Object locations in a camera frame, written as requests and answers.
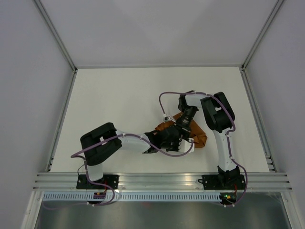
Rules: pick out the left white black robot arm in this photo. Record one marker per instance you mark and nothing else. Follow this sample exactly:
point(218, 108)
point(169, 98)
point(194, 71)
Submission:
point(106, 140)

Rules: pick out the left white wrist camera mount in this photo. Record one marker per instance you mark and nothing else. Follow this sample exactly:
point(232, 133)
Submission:
point(186, 145)

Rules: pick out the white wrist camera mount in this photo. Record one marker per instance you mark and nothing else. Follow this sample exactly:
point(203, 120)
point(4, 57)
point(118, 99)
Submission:
point(186, 145)
point(167, 118)

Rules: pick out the right aluminium frame post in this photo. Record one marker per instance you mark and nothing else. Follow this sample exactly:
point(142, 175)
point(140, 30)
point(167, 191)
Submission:
point(266, 26)

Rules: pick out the aluminium mounting rail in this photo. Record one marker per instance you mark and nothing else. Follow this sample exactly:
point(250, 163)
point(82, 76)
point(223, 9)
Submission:
point(189, 182)

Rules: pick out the orange-brown cloth napkin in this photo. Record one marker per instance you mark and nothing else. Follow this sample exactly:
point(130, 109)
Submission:
point(198, 135)

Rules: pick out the aluminium frame post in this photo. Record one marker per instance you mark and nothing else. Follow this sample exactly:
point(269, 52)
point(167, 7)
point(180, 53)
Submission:
point(266, 26)
point(48, 21)

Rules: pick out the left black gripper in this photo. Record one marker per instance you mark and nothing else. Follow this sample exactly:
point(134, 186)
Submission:
point(177, 148)

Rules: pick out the left aluminium frame post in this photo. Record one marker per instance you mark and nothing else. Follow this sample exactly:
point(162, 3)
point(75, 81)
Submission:
point(48, 21)

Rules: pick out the white slotted cable duct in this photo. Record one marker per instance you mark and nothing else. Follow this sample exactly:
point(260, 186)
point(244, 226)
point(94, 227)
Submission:
point(134, 196)

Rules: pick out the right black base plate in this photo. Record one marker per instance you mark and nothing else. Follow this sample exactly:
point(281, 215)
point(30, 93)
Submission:
point(214, 182)

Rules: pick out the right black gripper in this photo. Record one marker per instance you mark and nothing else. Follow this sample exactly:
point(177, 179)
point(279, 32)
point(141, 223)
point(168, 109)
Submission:
point(185, 131)

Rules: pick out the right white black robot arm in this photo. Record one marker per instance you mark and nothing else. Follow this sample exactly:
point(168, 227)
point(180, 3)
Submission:
point(219, 117)

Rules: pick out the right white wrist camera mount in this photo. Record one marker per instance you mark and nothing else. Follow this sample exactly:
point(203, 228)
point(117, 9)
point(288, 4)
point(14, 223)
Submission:
point(167, 118)

